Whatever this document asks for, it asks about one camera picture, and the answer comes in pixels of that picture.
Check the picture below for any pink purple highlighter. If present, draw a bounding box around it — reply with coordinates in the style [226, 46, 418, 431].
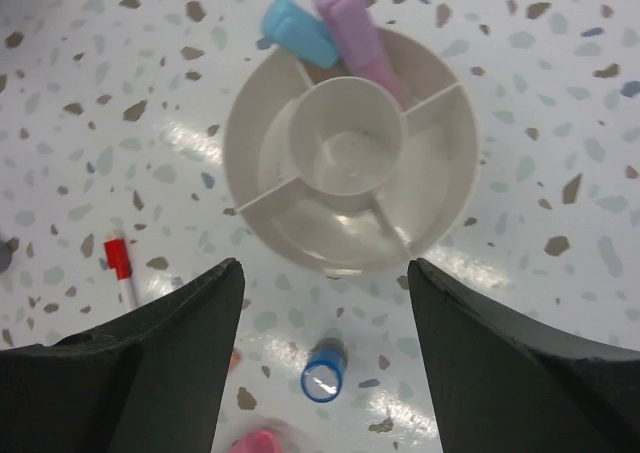
[314, 0, 407, 109]

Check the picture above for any round white divided organizer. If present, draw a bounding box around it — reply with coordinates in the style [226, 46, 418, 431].
[223, 29, 479, 277]

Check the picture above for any small grey round cap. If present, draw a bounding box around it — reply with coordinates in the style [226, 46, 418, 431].
[0, 239, 13, 273]

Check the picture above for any blue cylindrical stamp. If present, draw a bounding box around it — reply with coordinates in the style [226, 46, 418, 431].
[300, 337, 348, 403]

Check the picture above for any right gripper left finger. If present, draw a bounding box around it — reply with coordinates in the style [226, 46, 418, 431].
[1, 258, 244, 452]

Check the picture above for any red cap white pen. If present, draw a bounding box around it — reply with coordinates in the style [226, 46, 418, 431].
[104, 231, 139, 311]

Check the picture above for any blue cap highlighter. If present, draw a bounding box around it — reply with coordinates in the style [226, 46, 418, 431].
[261, 0, 340, 69]

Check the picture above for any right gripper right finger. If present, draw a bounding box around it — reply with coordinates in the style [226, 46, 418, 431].
[407, 258, 639, 452]

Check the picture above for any pink cap clear tube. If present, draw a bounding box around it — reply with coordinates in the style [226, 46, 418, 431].
[227, 418, 302, 453]

